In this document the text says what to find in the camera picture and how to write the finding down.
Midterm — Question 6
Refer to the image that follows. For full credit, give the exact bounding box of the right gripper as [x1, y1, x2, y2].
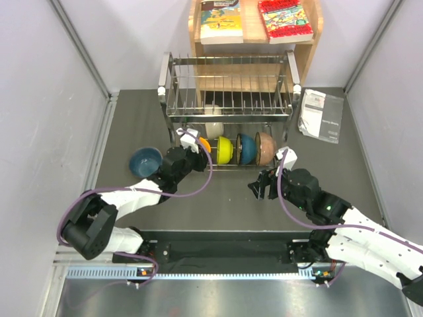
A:
[248, 162, 309, 212]

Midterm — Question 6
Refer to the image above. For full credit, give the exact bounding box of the orange bowl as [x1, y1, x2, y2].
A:
[199, 137, 212, 153]

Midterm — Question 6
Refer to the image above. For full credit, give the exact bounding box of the lime green bowl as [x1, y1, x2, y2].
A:
[217, 136, 233, 164]

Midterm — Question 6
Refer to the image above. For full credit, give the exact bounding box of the pink speckled bowl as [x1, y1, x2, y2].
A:
[255, 132, 277, 166]

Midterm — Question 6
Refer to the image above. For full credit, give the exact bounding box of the small teal blue bowl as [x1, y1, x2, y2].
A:
[235, 133, 257, 165]

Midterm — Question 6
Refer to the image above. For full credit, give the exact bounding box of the large blue ceramic bowl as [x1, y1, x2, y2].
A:
[128, 147, 163, 178]

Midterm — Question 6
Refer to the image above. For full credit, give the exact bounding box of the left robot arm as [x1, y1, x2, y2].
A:
[57, 147, 211, 262]

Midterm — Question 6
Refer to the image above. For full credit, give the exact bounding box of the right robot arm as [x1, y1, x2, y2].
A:
[248, 168, 422, 305]

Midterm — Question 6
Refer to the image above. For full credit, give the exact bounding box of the steel two-tier dish rack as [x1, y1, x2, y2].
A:
[157, 50, 302, 171]

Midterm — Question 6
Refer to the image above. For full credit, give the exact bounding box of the cream ceramic bowl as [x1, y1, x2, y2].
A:
[204, 104, 224, 139]

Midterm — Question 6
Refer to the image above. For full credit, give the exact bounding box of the grey booklet in plastic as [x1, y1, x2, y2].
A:
[298, 88, 344, 144]

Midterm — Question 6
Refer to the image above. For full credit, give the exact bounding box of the wooden shelf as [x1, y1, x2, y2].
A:
[188, 1, 324, 102]

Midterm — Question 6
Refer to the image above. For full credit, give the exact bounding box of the yellow cover book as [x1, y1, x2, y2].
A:
[200, 1, 243, 45]

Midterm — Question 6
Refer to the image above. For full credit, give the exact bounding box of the red cover book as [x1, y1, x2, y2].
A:
[258, 1, 313, 44]

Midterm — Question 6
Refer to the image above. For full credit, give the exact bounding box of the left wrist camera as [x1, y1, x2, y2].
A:
[176, 128, 200, 154]

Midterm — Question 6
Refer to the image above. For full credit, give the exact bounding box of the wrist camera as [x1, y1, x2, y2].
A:
[276, 146, 297, 170]
[176, 128, 200, 154]

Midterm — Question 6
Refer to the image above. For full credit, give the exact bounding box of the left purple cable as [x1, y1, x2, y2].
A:
[56, 129, 214, 246]

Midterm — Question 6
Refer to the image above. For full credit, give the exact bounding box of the purple cable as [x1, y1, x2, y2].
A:
[56, 129, 214, 246]
[276, 151, 423, 255]

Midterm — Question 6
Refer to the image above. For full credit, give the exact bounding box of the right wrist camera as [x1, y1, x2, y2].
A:
[276, 146, 297, 170]

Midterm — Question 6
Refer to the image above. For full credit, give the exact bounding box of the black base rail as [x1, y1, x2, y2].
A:
[112, 230, 331, 275]

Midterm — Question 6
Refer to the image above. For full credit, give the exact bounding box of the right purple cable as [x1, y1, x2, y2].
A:
[276, 151, 423, 255]

